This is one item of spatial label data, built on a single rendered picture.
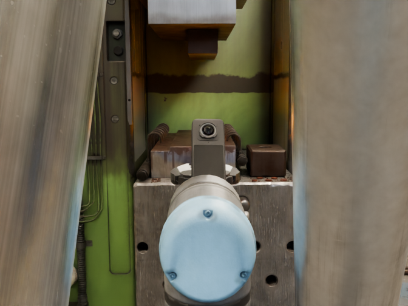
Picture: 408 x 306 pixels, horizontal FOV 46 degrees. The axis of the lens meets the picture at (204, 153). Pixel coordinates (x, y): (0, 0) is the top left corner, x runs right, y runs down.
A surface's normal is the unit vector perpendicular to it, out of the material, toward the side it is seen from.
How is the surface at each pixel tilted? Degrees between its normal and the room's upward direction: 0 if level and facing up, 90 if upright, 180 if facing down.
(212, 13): 90
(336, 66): 117
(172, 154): 90
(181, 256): 85
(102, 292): 90
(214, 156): 58
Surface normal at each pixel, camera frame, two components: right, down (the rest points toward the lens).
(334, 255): -0.43, 0.58
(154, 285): 0.00, 0.14
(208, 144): 0.04, -0.41
